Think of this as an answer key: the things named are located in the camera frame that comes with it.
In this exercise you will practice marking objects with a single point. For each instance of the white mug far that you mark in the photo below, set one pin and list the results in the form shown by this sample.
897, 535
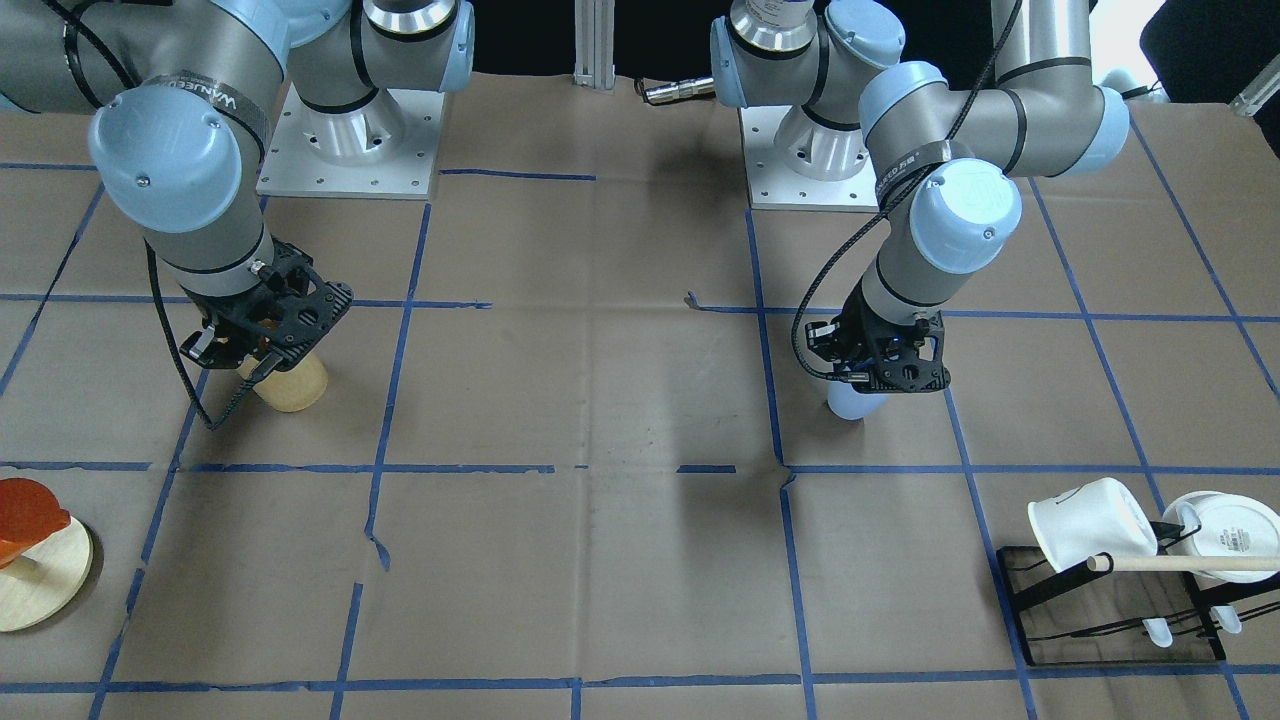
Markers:
1218, 524

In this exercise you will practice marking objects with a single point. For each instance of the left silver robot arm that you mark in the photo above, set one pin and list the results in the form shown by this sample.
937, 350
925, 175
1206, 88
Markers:
945, 160

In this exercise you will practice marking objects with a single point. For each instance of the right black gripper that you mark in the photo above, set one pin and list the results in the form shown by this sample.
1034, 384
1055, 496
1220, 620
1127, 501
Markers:
213, 342

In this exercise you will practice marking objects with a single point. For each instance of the aluminium frame post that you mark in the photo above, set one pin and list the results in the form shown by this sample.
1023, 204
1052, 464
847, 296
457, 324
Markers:
593, 66

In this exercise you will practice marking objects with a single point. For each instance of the white mug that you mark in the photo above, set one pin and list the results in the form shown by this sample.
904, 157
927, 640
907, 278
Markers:
1099, 517
1218, 524

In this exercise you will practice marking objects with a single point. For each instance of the bamboo chopstick holder cup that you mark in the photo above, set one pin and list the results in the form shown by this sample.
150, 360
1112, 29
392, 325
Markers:
295, 390

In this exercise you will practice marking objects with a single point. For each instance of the wooden cup tree stand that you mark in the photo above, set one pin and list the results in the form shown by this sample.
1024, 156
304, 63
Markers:
45, 578

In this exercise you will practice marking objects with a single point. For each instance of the white mug near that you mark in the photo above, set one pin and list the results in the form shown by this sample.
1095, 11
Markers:
1099, 517

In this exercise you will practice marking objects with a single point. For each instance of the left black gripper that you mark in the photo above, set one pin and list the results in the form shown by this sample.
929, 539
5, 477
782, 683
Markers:
851, 322

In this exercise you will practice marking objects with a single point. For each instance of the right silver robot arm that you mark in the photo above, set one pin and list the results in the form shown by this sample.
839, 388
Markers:
198, 107

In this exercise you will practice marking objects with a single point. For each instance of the black wire cup rack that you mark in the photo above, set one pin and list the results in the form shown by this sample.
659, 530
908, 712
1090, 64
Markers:
1085, 617

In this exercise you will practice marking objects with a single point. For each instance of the silver cable connector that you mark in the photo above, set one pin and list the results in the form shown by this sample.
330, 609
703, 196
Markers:
680, 91

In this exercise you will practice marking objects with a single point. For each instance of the light blue plastic cup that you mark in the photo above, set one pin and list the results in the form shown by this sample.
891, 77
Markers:
853, 401

